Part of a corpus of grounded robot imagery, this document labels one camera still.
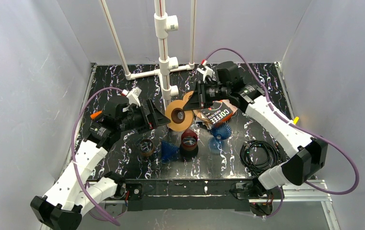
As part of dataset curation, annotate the wooden ring dripper holder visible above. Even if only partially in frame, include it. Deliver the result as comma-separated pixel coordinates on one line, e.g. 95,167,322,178
165,100,194,132

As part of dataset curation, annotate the orange coffee filter package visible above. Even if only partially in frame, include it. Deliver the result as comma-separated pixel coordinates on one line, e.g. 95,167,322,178
193,100,238,130

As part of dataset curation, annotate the blue glass dripper cone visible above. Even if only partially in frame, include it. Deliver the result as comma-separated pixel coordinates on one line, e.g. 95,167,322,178
160,140,179,162

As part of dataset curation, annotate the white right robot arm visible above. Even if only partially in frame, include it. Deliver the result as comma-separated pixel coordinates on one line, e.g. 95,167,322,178
183,61,328,192

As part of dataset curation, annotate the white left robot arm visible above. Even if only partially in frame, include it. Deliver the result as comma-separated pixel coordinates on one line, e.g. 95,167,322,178
30,99,171,230

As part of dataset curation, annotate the clear glass brown cup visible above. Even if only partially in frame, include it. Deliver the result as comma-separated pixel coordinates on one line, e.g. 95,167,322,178
137,138,156,159

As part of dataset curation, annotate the red and black carafe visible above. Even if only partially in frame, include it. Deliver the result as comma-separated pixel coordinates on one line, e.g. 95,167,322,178
180,129,199,159

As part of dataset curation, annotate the yellow marker pen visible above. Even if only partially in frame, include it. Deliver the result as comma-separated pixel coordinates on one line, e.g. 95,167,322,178
293,116,299,125

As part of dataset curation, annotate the white PVC pipe stand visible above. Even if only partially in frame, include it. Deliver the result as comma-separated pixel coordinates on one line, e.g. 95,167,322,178
99,0,197,107

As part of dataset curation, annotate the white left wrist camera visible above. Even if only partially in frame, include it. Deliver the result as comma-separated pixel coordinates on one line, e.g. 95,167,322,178
121,87,141,106

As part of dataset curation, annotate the orange handled screwdriver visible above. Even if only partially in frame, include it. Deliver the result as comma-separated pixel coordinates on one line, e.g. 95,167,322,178
90,111,103,120

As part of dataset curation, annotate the coiled black cable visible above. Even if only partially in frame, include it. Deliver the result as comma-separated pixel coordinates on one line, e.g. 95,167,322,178
240,140,280,177

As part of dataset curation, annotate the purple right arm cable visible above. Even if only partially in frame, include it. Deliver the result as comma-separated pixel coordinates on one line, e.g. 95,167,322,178
201,47,360,220

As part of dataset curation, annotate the aluminium frame rail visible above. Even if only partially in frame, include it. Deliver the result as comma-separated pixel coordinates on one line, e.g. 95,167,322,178
39,179,342,230

